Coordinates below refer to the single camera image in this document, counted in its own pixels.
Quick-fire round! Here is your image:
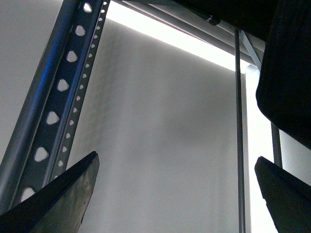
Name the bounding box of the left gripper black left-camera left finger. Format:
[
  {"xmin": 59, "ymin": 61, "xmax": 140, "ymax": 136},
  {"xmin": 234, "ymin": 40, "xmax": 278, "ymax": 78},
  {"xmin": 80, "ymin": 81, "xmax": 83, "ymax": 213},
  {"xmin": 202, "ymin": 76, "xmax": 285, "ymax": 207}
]
[{"xmin": 0, "ymin": 151, "xmax": 100, "ymax": 233}]

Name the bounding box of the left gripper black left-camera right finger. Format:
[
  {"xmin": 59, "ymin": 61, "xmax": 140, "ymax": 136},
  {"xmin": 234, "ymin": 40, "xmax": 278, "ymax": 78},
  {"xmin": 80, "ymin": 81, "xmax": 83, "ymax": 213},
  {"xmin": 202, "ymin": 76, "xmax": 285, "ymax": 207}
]
[{"xmin": 255, "ymin": 156, "xmax": 311, "ymax": 233}]

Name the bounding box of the black printed t-shirt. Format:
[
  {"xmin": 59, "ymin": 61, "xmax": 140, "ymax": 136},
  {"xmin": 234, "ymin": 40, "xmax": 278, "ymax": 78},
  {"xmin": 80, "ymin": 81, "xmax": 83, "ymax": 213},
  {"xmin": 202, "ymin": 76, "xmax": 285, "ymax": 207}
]
[{"xmin": 180, "ymin": 0, "xmax": 311, "ymax": 147}]

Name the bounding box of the lower grey metal rail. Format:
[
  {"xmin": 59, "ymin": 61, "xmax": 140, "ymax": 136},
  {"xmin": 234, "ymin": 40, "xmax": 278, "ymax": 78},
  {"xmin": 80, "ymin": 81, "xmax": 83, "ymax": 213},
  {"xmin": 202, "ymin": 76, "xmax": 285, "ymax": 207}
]
[{"xmin": 271, "ymin": 123, "xmax": 283, "ymax": 168}]

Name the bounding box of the grey metal rail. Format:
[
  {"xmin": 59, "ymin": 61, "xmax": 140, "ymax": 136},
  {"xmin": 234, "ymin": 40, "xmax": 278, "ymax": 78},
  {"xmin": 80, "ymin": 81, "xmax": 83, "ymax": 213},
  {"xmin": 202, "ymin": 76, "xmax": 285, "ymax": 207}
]
[
  {"xmin": 234, "ymin": 28, "xmax": 246, "ymax": 233},
  {"xmin": 271, "ymin": 123, "xmax": 283, "ymax": 168}
]

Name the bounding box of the perforated grey steel post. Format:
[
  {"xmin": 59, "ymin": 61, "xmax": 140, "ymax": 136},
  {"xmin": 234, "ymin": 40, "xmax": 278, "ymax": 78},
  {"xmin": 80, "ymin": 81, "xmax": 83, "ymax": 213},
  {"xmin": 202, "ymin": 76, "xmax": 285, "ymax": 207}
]
[{"xmin": 0, "ymin": 0, "xmax": 110, "ymax": 213}]

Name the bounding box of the upper grey metal rail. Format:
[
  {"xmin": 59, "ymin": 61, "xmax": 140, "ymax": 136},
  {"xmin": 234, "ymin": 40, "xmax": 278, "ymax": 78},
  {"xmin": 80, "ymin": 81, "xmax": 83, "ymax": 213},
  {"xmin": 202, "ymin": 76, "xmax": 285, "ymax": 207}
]
[{"xmin": 234, "ymin": 28, "xmax": 246, "ymax": 233}]

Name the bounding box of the grey pipe frame with joints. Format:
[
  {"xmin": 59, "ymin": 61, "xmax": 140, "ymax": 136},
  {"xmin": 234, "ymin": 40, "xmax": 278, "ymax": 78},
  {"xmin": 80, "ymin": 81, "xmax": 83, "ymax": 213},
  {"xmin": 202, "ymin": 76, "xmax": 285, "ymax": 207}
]
[{"xmin": 240, "ymin": 31, "xmax": 262, "ymax": 70}]

